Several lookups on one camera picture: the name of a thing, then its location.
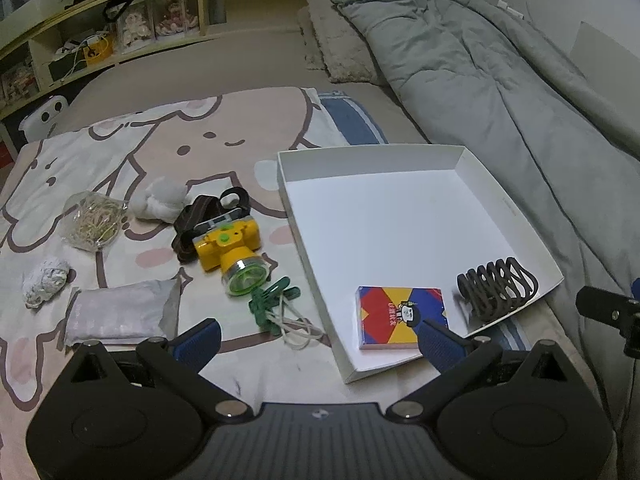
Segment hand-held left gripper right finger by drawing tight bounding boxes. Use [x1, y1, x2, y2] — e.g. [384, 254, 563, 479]
[387, 319, 581, 423]

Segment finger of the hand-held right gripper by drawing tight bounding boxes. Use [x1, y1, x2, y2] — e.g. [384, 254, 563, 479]
[575, 286, 632, 333]

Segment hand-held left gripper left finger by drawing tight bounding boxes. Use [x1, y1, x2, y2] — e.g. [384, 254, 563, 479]
[60, 317, 253, 423]

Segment white plush toy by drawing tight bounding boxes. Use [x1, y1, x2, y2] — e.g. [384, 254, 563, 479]
[129, 176, 190, 222]

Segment clear bag of rubber bands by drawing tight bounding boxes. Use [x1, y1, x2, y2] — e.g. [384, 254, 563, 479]
[62, 191, 130, 252]

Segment colourful card box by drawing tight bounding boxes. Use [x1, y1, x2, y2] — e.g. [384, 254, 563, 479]
[355, 286, 450, 352]

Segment grey plastic packet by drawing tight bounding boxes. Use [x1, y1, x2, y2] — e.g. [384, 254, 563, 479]
[64, 279, 182, 347]

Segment white cardboard box tray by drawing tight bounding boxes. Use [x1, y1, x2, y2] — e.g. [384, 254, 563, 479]
[276, 144, 565, 385]

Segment crumpled white wrapper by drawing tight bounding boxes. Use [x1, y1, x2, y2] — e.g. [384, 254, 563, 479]
[22, 256, 71, 312]

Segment printed cartoon blanket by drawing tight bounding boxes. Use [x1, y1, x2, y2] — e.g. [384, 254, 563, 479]
[0, 86, 361, 480]

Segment grey duvet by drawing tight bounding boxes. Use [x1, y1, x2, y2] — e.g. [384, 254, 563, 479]
[331, 0, 640, 361]

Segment blue striped cloth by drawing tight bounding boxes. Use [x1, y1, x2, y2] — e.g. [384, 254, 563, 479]
[319, 91, 391, 147]

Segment white device with two holes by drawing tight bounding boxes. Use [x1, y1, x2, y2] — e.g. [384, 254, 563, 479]
[20, 95, 68, 142]

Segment taupe bed sheet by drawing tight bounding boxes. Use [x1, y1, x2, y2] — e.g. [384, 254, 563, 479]
[50, 27, 431, 151]

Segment dark rectangular box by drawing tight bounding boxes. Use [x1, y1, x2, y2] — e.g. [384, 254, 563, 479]
[47, 55, 88, 83]

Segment yellow box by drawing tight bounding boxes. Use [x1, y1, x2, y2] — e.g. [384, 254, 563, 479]
[84, 36, 113, 66]

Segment figure display box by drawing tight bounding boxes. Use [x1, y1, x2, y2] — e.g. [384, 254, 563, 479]
[0, 57, 38, 106]

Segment clear doll display box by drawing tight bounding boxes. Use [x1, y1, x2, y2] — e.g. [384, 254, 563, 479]
[116, 1, 155, 55]
[152, 0, 202, 40]

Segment cream headboard shelf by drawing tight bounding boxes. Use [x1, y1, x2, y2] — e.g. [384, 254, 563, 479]
[0, 0, 396, 171]

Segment green clips with white cord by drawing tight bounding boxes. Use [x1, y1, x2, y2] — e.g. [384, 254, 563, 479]
[248, 276, 327, 352]

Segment yellow headlamp with brown strap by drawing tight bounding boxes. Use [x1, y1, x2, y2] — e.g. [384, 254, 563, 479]
[171, 186, 272, 297]

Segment black bag handle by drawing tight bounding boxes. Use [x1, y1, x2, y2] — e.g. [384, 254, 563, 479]
[102, 0, 153, 23]

